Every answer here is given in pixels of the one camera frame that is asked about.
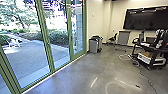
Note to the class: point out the grey trash bin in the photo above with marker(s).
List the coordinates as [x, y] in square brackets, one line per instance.
[93, 46]

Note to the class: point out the green garden bush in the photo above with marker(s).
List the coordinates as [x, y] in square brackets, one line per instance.
[50, 37]

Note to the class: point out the white box black print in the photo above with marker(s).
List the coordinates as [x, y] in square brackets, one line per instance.
[148, 58]

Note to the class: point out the black wheeled cart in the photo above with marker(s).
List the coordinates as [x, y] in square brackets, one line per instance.
[156, 50]

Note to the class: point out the green window frame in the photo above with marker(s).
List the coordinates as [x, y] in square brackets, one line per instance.
[43, 33]

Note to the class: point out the black wall screen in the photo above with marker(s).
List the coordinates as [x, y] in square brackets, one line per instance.
[146, 18]

